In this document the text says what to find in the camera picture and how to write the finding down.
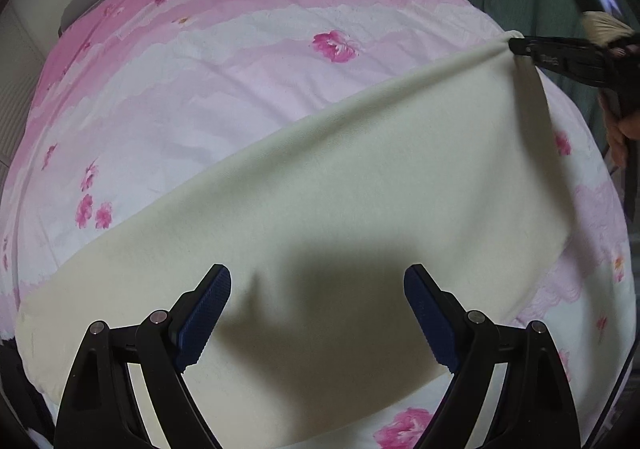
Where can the cream pants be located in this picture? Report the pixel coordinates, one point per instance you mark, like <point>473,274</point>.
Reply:
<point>320,189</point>

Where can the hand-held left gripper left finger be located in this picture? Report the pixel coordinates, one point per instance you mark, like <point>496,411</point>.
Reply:
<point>206,321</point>

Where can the dark cloth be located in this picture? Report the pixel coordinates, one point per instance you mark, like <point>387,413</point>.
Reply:
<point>22,389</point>

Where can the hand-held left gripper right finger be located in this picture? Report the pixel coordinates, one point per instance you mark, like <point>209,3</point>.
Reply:
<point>429,321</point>

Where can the person's right hand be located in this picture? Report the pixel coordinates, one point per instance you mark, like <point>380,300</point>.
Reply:
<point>626,131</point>

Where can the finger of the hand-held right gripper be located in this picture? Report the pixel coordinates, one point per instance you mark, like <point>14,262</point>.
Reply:
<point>547,45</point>
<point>570,69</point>

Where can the pink floral bedsheet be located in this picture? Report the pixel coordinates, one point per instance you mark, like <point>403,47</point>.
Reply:
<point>225,59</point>

